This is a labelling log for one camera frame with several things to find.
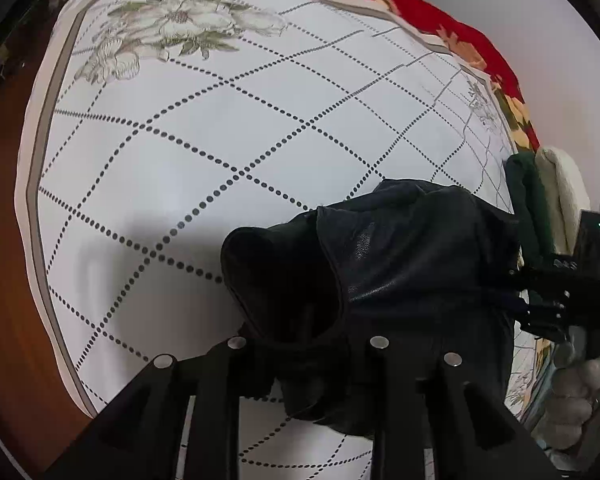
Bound green folded garment white stripes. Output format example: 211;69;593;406
505;152;556;263

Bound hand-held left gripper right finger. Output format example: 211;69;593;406
350;335;563;480

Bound person's right hand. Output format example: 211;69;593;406
550;347;600;453

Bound black leather jacket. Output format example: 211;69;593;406
220;178;526;438

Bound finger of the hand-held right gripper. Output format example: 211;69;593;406
505;265;571;333

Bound white fluffy folded garment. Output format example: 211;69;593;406
535;146;592;256

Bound red floral blanket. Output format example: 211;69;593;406
96;0;541;153

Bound white diamond-pattern floral cloth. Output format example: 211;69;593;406
12;0;551;480

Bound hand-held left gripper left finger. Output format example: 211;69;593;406
42;335;281;480

